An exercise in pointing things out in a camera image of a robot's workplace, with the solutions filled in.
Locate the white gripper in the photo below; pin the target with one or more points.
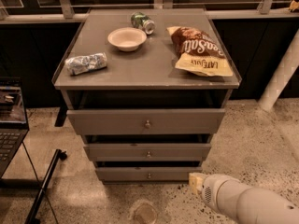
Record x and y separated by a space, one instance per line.
210 191

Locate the grey bottom drawer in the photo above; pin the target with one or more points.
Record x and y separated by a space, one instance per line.
138 174

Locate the grey drawer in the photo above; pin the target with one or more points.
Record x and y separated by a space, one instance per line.
138 174
145 121
147 152

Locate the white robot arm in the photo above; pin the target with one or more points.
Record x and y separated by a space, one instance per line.
242 203

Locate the grey middle drawer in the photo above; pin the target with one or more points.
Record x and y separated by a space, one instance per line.
147 152

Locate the grey top drawer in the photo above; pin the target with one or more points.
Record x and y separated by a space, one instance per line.
145 121

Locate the grey three-drawer cabinet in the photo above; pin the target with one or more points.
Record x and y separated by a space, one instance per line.
143 79

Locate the brown yellow chip bag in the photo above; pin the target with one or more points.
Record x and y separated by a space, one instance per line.
198 53

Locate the white diagonal pole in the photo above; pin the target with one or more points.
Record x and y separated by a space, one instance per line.
286 68

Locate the crumpled blue white bag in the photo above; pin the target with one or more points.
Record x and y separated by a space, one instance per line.
85 64

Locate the green soda can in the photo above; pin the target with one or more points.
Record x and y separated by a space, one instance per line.
141 21

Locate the black laptop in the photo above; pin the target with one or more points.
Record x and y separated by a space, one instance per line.
13 120

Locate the metal railing with glass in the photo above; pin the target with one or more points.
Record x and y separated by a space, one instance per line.
36 11

